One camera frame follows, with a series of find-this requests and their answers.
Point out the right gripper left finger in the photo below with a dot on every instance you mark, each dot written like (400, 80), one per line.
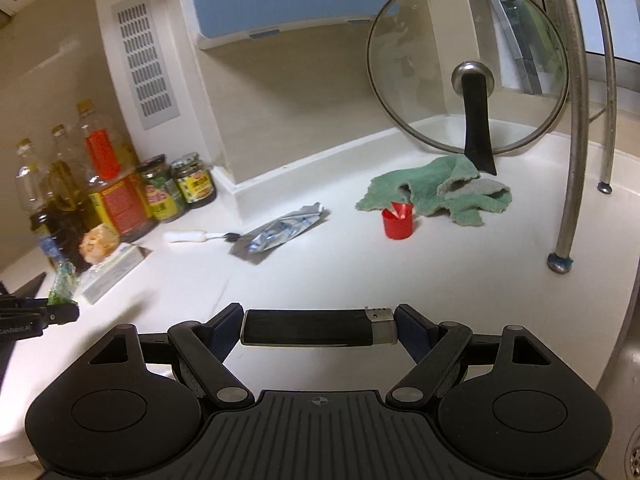
(202, 349)

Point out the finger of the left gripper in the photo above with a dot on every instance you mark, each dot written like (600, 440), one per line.
(60, 314)

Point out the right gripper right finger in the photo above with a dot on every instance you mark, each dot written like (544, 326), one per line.
(436, 350)

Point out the green wrapper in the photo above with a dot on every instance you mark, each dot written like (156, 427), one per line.
(64, 285)

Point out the white green medicine box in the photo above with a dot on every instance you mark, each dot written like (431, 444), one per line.
(101, 278)

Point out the black lighter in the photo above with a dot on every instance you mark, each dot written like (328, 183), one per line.
(319, 328)

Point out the white toothbrush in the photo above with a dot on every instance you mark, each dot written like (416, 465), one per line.
(198, 236)

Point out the red bottle cap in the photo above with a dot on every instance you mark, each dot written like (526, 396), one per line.
(398, 221)

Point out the orange crumpled snack bag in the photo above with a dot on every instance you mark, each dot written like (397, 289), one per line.
(98, 243)

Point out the blue label oil bottle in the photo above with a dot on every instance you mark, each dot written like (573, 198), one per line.
(48, 223)

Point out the yellow cap oil bottle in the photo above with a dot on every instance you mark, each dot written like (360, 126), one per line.
(72, 166)

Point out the large pickle jar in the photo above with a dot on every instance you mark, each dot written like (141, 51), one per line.
(161, 190)

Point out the green dish cloth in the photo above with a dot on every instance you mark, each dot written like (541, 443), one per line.
(449, 183)

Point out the silver foil pouch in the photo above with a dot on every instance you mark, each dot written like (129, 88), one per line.
(258, 244)

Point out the small pickle jar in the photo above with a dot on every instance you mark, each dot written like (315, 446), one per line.
(194, 180)

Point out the chrome rack pole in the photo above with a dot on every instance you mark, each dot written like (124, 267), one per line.
(610, 109)

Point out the glass pot lid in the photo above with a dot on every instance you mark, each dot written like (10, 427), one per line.
(480, 78)

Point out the chrome faucet pipe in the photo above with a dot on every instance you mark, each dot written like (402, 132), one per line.
(560, 261)

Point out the red handle oil bottle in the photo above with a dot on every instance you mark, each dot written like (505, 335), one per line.
(114, 186)

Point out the white wall vent grille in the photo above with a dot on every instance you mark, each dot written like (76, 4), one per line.
(144, 63)

